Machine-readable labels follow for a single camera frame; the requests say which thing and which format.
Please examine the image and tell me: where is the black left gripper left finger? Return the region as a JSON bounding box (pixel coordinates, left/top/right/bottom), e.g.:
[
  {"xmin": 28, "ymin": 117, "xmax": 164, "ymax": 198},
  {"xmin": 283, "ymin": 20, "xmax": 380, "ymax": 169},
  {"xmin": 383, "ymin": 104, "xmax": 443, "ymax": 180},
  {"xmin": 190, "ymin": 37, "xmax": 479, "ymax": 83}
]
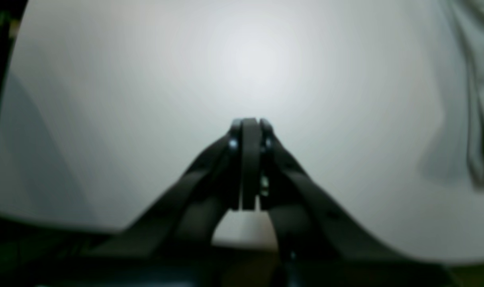
[{"xmin": 87, "ymin": 118, "xmax": 251, "ymax": 258}]

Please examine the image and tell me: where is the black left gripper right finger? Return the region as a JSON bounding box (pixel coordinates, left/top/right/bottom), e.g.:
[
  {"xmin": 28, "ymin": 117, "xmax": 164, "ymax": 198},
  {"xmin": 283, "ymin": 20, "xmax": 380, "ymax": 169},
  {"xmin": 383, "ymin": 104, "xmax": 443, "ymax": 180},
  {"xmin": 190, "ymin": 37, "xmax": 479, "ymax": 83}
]
[{"xmin": 259, "ymin": 119, "xmax": 406, "ymax": 263}]

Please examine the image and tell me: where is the grey t-shirt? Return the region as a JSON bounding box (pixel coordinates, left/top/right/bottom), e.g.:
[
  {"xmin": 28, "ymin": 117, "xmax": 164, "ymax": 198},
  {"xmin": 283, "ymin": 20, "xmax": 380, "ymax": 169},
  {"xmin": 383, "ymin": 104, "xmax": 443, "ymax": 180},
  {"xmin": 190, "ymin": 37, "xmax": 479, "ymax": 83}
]
[{"xmin": 445, "ymin": 0, "xmax": 484, "ymax": 187}]

